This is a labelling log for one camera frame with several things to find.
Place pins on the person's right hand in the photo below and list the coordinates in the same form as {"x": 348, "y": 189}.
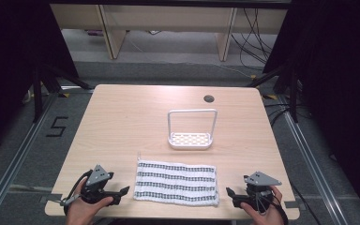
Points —
{"x": 267, "y": 215}

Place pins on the white towel rack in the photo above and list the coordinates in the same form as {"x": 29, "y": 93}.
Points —
{"x": 190, "y": 140}

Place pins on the white green striped towel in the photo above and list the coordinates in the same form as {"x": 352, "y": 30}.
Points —
{"x": 176, "y": 184}

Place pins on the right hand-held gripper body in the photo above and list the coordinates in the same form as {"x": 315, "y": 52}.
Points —
{"x": 261, "y": 184}

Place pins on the light wooden desk frame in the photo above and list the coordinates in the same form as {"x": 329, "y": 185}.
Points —
{"x": 168, "y": 22}

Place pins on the aluminium floor rail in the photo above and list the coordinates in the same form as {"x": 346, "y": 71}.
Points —
{"x": 317, "y": 168}
{"x": 15, "y": 162}

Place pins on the yellow black hazard tape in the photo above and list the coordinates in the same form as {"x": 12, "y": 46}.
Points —
{"x": 269, "y": 97}
{"x": 64, "y": 94}

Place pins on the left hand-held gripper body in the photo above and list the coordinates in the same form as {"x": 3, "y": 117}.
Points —
{"x": 97, "y": 177}

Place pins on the person's left hand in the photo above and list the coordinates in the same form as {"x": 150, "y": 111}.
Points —
{"x": 82, "y": 210}

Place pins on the dark curtain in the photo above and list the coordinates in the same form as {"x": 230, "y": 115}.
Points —
{"x": 340, "y": 93}
{"x": 18, "y": 62}

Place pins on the black metal stand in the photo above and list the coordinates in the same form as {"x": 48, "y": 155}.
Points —
{"x": 289, "y": 87}
{"x": 43, "y": 84}

